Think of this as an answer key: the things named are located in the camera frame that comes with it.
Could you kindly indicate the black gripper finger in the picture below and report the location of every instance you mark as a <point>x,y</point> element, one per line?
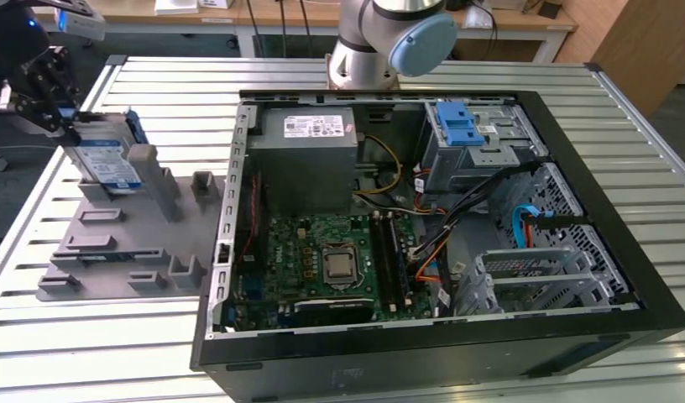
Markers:
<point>34,117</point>
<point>53,75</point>

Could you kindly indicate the hard disk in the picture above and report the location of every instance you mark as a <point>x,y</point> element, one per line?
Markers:
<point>103,168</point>

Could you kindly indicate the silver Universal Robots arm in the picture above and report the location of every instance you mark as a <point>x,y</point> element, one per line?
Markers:
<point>358,63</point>

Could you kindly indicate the silver disk bay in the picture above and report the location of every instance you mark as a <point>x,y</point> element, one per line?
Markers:
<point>544,281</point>

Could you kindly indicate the white cardboard box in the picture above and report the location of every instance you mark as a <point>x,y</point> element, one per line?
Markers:
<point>216,3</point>
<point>174,5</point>

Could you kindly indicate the grey parts rack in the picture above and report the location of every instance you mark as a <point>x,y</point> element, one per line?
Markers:
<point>124,235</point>

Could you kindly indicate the RAM stick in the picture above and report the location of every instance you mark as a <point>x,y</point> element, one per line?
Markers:
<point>103,259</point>

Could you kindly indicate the grey power supply unit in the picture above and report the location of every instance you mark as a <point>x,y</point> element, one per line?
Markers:
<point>302,168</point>

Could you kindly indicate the green motherboard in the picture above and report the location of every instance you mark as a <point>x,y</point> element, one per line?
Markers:
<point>297,260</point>

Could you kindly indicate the CPU socket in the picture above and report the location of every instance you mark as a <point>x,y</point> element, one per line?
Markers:
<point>322,268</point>

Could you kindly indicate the silver CPU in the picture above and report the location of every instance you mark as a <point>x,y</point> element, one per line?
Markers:
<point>340,268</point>

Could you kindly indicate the black graphics card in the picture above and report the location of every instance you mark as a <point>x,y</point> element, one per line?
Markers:
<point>333,309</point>

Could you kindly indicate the black RAM slot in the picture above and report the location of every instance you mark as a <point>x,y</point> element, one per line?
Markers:
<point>402,260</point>
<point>382,260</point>

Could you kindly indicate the blue plastic drive latch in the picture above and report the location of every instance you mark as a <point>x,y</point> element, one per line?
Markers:
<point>457,121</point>

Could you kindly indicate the silver optical drive cage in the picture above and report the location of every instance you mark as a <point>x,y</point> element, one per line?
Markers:
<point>460,168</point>

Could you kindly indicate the light wooden desk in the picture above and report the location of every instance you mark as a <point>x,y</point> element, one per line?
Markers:
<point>516,19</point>

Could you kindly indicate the black open PC case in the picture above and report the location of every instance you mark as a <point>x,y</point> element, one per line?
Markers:
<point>432,361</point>

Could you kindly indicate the brown wooden cabinet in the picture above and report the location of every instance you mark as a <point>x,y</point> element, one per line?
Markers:
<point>645,42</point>

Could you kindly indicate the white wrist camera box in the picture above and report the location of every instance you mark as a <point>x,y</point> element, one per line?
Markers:
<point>78,25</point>

